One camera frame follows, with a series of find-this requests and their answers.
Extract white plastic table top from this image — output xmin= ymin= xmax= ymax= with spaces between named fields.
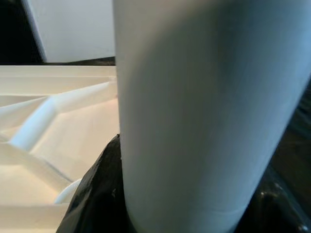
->
xmin=0 ymin=65 xmax=121 ymax=233

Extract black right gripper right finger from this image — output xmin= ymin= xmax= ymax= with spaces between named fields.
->
xmin=245 ymin=167 xmax=311 ymax=233

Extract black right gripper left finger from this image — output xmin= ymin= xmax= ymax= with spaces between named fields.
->
xmin=57 ymin=134 xmax=137 ymax=233

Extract black plastic table cover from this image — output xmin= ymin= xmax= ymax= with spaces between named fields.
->
xmin=46 ymin=55 xmax=311 ymax=195

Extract white plastic table leg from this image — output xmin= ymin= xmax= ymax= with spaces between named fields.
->
xmin=112 ymin=0 xmax=311 ymax=233

